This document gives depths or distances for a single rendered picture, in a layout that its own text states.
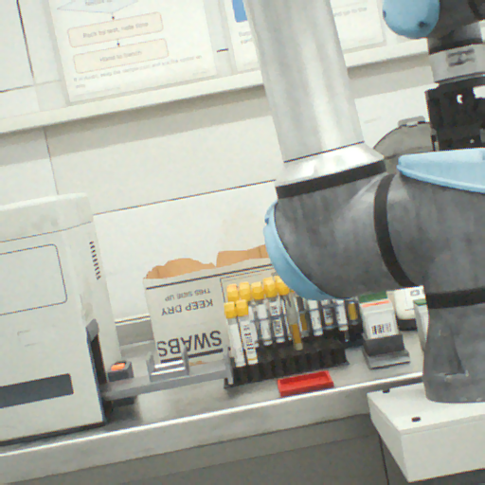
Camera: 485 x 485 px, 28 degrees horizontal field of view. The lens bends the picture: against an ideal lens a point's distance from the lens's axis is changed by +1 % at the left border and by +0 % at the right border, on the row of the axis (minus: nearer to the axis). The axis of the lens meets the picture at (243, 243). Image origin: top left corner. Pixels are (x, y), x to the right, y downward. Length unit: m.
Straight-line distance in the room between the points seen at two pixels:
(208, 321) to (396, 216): 0.66
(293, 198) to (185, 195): 0.91
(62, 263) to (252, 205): 0.69
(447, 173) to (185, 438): 0.51
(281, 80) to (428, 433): 0.37
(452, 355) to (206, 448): 0.44
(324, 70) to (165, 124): 0.93
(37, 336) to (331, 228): 0.46
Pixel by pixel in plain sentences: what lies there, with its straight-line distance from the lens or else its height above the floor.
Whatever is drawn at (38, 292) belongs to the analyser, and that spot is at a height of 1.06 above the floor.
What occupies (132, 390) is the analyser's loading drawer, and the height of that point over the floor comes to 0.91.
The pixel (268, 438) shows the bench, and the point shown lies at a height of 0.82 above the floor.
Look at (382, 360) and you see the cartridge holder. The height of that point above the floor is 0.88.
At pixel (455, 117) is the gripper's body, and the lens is 1.40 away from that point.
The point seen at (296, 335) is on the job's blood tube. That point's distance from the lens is 1.37.
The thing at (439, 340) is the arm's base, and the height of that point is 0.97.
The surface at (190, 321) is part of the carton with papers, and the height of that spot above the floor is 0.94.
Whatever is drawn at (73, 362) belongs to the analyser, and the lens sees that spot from 1.26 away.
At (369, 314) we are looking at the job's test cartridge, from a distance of 1.30.
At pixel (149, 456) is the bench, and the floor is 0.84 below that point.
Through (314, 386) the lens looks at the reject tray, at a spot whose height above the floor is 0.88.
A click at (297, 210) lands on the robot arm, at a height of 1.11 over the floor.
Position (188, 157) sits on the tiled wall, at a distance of 1.87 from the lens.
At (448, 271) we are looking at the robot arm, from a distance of 0.91.
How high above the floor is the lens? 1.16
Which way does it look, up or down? 4 degrees down
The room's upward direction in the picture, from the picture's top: 11 degrees counter-clockwise
